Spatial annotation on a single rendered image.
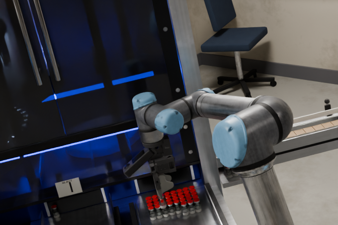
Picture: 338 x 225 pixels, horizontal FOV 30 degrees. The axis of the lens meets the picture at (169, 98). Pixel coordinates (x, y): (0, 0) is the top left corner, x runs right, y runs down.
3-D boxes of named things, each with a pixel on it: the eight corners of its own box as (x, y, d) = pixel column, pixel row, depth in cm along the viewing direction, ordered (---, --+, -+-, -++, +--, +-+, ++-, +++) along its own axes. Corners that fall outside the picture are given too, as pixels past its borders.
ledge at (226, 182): (215, 171, 245) (214, 167, 245) (246, 163, 246) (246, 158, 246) (223, 188, 232) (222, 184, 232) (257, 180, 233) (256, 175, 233)
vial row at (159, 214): (150, 217, 220) (147, 206, 218) (199, 205, 221) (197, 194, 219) (150, 221, 217) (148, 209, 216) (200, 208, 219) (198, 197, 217)
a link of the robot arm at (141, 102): (140, 103, 191) (125, 97, 198) (147, 135, 195) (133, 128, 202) (161, 94, 194) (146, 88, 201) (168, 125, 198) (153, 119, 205)
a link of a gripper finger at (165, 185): (177, 199, 206) (171, 173, 203) (159, 203, 205) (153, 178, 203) (175, 195, 209) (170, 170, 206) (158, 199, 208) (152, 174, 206)
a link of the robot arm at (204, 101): (308, 88, 159) (199, 80, 201) (276, 104, 154) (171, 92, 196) (318, 130, 162) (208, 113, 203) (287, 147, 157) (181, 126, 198)
